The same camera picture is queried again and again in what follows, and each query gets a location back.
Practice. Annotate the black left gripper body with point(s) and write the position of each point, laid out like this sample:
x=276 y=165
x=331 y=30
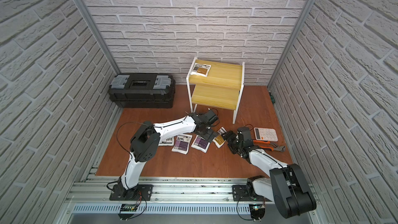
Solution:
x=206 y=129

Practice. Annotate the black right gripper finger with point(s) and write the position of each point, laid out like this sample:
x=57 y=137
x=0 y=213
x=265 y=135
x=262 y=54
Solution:
x=234 y=148
x=230 y=137

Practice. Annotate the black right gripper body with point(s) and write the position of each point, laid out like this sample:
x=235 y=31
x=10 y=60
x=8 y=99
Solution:
x=238 y=144

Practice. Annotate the yellow coffee bag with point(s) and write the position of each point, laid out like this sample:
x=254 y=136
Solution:
x=219 y=140
x=200 y=69
x=167 y=142

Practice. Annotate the yellow coffee bag bottom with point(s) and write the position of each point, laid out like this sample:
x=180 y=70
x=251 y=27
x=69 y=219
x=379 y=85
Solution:
x=200 y=69

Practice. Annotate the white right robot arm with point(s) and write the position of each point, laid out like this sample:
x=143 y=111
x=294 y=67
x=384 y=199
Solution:
x=286 y=186

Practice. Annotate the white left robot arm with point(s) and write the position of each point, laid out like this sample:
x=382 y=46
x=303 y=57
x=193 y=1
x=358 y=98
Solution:
x=144 y=143

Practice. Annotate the purple coffee bag middle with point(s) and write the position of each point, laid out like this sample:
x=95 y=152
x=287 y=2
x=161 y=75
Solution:
x=200 y=144

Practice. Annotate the purple coffee bag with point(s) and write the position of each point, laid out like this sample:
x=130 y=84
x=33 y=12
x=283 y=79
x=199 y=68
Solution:
x=200 y=144
x=182 y=143

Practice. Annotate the purple coffee bag left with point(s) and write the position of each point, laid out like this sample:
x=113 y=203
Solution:
x=182 y=143

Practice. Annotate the white calculator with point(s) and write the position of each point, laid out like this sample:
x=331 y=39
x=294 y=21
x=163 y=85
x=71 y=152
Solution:
x=266 y=134

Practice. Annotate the right controller board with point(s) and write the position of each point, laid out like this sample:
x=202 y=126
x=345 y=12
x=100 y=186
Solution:
x=257 y=212

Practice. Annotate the controller board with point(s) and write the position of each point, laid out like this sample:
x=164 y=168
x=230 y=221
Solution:
x=128 y=211
x=257 y=212

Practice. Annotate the black plastic toolbox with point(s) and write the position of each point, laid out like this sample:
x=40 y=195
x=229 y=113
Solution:
x=142 y=90

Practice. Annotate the left controller board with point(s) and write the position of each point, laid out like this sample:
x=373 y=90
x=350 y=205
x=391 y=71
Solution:
x=128 y=211

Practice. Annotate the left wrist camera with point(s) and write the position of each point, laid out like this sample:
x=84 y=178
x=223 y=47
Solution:
x=210 y=117

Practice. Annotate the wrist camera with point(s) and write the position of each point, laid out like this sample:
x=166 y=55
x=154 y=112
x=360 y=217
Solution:
x=210 y=117
x=244 y=136

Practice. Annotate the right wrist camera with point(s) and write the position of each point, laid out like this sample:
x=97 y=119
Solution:
x=244 y=136

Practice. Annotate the orange handled pliers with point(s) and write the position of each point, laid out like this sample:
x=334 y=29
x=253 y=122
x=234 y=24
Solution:
x=269 y=145

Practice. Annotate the white frame wooden shelf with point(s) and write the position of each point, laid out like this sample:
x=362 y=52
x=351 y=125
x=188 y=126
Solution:
x=222 y=88

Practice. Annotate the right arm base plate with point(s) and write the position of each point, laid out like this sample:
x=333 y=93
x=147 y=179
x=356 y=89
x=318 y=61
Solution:
x=245 y=193

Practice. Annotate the aluminium rail frame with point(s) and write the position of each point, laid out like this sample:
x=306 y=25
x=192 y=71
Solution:
x=169 y=196

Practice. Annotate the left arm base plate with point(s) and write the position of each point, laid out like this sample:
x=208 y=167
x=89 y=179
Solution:
x=119 y=193

